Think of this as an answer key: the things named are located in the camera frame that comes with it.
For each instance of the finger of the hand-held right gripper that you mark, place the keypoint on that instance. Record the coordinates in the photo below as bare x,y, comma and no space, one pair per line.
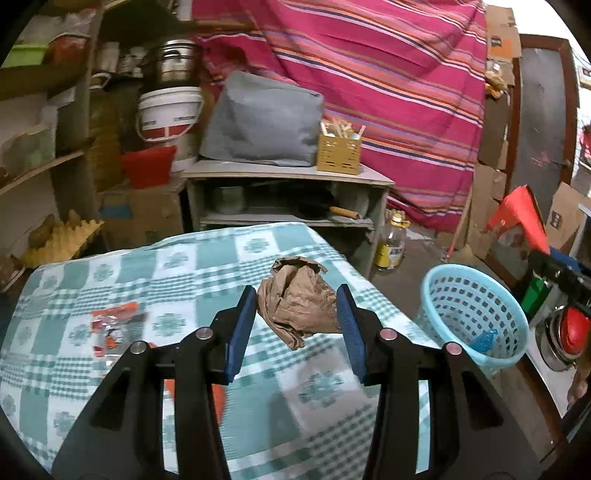
545,265

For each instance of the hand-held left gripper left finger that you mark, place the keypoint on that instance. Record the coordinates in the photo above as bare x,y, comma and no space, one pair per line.
240,337

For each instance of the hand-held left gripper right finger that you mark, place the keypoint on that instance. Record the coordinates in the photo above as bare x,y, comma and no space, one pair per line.
353,337

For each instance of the brown paper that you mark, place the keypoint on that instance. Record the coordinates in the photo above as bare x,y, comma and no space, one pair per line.
295,304

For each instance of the light blue plastic basket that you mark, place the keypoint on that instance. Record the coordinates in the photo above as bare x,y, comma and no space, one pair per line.
466,304

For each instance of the green plastic container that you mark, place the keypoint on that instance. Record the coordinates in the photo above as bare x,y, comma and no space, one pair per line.
535,297

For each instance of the red bowl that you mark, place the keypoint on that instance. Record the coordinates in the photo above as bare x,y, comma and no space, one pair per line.
577,330

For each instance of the orange red plastic bag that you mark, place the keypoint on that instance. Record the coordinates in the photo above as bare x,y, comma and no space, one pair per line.
512,212

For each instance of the metal bowl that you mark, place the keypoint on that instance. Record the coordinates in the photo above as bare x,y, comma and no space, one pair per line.
551,346

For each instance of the yellow oil bottle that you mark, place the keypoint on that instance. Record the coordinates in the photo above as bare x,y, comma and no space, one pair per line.
390,247

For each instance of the green checked tablecloth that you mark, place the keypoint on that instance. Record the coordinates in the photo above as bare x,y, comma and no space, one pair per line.
138,286

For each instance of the wooden rolling pin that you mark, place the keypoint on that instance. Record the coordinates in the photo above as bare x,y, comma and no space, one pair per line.
344,212

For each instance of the clear wrapper with orange print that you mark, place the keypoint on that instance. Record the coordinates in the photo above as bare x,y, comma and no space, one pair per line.
113,327

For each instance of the black frying pan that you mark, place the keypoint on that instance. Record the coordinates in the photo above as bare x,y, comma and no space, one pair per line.
314,210

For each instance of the small grey pot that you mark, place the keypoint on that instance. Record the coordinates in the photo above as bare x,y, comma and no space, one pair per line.
228,201

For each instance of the cardboard box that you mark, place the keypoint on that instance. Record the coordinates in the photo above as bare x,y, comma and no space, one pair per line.
143,217

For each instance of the small wooden cabinet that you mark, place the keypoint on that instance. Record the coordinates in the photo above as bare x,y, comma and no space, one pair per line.
286,177

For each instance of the yellow utensil holder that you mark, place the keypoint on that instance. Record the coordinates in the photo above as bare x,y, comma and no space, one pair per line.
337,154

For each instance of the red plastic basket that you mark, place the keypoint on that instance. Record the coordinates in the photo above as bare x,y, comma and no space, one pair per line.
147,166

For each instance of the yellow egg carton tray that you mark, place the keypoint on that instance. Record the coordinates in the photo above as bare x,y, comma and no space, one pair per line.
60,244

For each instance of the grey cushion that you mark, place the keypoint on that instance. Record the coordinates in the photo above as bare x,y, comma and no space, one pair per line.
263,120

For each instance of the potato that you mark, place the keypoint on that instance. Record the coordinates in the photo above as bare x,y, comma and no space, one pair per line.
44,230

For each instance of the white bucket with red label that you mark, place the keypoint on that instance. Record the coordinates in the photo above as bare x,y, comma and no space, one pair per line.
168,113

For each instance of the pink striped blanket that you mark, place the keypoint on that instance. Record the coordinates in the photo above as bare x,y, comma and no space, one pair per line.
369,92

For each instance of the large yellow oil jug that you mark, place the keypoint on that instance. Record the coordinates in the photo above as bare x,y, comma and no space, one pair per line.
113,115

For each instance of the wooden shelf unit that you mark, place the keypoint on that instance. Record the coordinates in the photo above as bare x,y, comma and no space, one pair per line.
74,115

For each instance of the metal cooking pot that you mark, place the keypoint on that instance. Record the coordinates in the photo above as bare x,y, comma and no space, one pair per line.
178,62

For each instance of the clear plastic container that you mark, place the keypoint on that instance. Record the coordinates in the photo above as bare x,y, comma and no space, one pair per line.
27,147

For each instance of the green plastic tub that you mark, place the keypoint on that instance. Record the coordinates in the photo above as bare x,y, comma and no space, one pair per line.
25,55

